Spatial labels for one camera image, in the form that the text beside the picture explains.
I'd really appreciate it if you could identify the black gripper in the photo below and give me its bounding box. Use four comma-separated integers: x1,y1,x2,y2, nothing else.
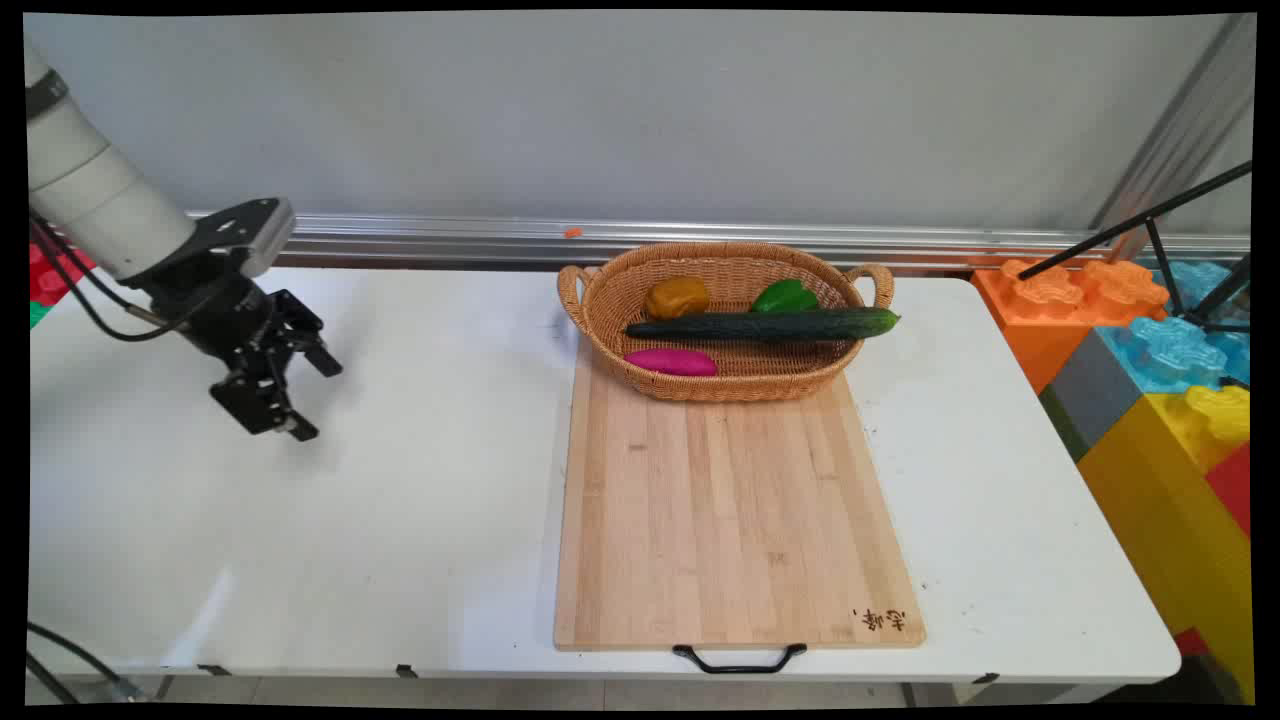
150,270,344,443

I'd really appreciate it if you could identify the yellow toy bell pepper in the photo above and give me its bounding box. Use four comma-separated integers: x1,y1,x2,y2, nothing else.
645,276,711,321

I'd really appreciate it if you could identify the red studded toy block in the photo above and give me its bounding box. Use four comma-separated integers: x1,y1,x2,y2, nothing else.
28,243,97,309

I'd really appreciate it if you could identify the purple toy sweet potato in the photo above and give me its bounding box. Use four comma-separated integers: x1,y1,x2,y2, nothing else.
623,348,719,378

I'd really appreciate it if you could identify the woven wicker basket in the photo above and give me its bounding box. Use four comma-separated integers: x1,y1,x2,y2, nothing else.
556,242,895,404

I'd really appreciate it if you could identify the wooden cutting board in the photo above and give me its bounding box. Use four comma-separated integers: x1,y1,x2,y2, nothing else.
553,338,927,676

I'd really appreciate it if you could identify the dark green toy cucumber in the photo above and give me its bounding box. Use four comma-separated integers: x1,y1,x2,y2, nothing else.
624,307,901,342

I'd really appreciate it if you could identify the green toy bell pepper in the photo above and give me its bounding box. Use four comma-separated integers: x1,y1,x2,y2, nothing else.
751,279,820,313

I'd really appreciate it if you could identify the orange big toy block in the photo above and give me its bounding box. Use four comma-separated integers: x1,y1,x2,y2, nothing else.
971,257,1172,396

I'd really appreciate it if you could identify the grey big toy block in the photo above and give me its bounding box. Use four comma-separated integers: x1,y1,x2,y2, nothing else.
1037,327,1147,463

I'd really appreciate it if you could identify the black tripod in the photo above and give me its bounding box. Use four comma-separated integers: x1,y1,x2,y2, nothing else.
1016,160,1254,334

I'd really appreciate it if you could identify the blue big toy block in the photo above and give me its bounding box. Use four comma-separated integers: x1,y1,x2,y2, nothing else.
1094,261,1252,396

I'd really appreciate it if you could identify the yellow big toy block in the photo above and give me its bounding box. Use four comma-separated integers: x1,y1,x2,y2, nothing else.
1077,384,1256,703

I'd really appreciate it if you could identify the red big toy block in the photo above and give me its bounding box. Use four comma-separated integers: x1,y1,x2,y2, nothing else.
1204,444,1252,541

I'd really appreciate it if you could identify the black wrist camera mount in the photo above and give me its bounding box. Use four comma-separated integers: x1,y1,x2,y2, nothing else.
150,197,297,287

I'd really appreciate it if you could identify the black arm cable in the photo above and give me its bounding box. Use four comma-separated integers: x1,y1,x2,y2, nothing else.
28,213,193,343

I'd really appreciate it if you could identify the aluminium rail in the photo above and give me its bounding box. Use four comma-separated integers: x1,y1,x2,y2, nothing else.
184,210,1251,272

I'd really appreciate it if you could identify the black cable with connector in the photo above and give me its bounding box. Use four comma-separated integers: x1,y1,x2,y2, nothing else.
26,621,129,693

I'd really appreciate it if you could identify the plain black cable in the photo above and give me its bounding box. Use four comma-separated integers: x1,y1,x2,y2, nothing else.
26,653,83,706

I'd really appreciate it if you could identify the slanted aluminium post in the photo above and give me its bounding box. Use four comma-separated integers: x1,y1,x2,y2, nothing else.
1089,14,1257,263

